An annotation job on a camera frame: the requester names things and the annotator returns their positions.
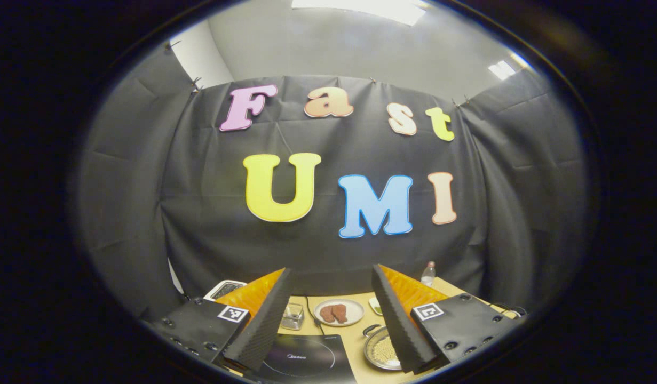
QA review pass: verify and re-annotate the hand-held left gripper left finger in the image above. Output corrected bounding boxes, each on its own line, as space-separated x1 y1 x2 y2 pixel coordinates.
147 268 294 372

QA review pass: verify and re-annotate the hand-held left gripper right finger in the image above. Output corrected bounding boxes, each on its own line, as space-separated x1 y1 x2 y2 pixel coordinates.
372 264 521 374

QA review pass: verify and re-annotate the pile of soybeans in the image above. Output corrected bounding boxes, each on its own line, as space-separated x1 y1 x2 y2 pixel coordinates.
372 336 399 366

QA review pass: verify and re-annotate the steel pot with black handle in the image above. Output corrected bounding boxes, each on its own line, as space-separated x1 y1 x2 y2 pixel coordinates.
363 324 402 371

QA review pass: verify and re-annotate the black induction cooktop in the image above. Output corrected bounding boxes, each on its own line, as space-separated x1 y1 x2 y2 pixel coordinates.
256 333 357 383

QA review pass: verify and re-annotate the round white plate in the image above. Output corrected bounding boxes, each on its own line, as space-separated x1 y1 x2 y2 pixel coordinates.
314 298 365 327

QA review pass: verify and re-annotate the white toaster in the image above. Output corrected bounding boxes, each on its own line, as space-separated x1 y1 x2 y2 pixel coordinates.
204 280 247 302

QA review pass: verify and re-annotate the small ceiling light panel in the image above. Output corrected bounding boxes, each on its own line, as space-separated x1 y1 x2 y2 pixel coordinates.
488 60 516 81

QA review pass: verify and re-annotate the wire mesh basket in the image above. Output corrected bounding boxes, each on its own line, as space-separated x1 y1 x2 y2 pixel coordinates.
280 302 305 331

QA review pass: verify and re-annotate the black power cable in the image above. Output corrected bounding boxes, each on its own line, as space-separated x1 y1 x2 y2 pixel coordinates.
306 296 324 335

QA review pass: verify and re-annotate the thin black cable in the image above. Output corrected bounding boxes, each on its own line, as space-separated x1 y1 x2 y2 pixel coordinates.
488 301 527 316

